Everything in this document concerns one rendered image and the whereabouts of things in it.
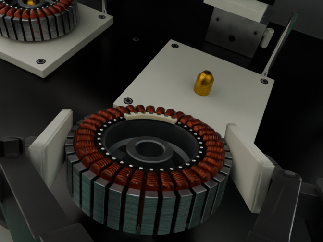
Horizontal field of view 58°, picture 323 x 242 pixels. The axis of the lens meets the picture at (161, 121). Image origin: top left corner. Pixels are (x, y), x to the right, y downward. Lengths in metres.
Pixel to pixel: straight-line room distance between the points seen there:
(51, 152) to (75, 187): 0.03
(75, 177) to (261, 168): 0.10
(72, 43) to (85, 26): 0.04
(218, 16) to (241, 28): 0.03
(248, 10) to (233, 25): 0.12
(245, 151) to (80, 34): 0.29
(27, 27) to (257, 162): 0.30
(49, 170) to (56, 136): 0.02
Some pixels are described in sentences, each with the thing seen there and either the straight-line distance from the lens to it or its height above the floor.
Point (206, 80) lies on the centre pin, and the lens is 0.33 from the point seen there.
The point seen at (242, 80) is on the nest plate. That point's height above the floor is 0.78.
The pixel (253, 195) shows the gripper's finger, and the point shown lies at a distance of 0.17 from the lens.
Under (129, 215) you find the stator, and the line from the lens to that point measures 0.17.
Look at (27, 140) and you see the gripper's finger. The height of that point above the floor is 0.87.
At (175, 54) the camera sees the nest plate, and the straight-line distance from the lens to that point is 0.39.
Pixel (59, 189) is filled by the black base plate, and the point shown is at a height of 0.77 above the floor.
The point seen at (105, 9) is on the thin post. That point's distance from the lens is 0.45.
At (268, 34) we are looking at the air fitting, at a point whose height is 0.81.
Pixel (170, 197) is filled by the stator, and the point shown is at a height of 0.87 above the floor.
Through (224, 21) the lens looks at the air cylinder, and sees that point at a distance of 0.43.
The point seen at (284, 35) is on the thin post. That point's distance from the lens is 0.37.
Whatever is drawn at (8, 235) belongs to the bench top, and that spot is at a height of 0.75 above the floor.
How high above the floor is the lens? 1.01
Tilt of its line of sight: 48 degrees down
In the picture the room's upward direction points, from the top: 12 degrees clockwise
